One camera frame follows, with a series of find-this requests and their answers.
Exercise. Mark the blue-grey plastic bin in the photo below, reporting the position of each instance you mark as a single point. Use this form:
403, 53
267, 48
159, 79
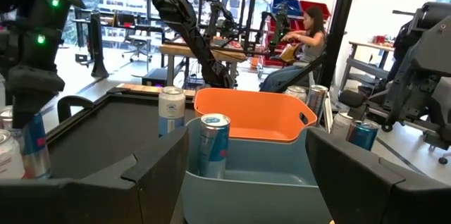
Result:
264, 196

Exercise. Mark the white and blue soda can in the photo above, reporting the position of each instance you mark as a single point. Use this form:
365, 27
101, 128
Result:
171, 111

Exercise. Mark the silver aluminium bar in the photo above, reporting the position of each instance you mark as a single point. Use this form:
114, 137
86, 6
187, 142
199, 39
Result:
327, 115

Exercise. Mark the orange plastic bin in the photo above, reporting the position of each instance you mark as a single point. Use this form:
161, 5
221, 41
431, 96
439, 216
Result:
253, 111

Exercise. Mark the black neighbouring robot arm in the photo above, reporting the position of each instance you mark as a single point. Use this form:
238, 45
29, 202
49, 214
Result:
423, 69

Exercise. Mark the grey wheeled workbench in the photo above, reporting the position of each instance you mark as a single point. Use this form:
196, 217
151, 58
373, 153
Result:
363, 65

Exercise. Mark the wooden board strip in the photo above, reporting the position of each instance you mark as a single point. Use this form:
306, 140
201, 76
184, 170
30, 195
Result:
148, 89

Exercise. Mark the white Spindrift can red print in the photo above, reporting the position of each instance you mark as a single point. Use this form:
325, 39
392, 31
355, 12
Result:
10, 160
5, 122

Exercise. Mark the black floor stand post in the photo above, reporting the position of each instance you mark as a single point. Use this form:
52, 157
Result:
97, 48

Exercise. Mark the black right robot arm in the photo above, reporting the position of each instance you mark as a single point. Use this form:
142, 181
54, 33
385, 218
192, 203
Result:
183, 16

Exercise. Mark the black structural pillar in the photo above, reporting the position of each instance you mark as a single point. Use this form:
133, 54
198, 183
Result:
340, 23

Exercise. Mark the white round side table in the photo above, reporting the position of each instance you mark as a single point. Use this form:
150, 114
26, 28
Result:
139, 37

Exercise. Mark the black background desk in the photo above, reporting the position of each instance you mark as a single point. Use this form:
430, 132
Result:
105, 26

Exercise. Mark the blue storage crate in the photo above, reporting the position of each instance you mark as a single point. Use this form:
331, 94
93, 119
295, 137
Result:
276, 2

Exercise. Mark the blue silver Red Bull can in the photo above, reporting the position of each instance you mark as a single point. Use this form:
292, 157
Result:
213, 146
363, 137
37, 153

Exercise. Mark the red cup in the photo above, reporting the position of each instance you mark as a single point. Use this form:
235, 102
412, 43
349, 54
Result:
380, 39

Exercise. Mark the black background robot rig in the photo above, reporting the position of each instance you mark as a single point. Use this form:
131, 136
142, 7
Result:
282, 23

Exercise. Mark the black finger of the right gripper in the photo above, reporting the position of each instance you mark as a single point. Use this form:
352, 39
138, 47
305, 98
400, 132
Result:
24, 111

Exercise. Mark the black box with light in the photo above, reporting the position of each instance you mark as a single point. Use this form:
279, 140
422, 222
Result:
153, 77

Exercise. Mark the dark laptop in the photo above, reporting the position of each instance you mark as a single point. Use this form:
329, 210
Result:
125, 19

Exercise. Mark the red storage crate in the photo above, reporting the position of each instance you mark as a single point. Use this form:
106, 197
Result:
313, 3

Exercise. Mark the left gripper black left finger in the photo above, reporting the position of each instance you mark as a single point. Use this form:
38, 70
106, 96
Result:
88, 199

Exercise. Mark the slim silver energy drink can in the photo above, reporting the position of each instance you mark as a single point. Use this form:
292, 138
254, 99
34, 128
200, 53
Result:
316, 104

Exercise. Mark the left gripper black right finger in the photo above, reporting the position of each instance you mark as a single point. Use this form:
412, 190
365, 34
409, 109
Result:
370, 196

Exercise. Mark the person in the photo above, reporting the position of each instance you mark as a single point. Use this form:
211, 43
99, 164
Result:
311, 49

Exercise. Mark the wooden workbench table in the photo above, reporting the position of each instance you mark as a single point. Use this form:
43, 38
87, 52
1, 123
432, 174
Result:
176, 50

